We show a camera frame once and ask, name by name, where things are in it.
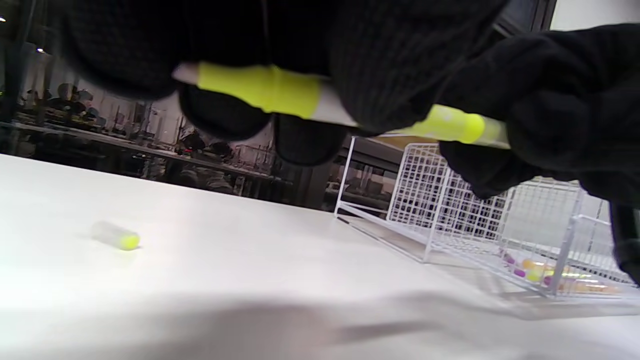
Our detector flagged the person's right hand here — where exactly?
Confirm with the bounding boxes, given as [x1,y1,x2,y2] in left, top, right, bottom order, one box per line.
[437,22,640,286]

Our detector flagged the wooden-topped white wire rack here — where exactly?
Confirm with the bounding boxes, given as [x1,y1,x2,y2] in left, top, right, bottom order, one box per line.
[334,134,640,303]

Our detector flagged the person's left hand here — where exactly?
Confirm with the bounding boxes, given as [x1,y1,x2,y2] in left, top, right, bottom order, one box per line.
[59,0,508,167]

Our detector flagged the yellow-tipped clear highlighter cap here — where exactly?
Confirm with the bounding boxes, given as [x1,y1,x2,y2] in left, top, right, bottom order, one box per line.
[91,220,141,252]

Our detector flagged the white wire basket drawer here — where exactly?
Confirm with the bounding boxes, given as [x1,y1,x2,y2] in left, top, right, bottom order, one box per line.
[387,142,640,301]

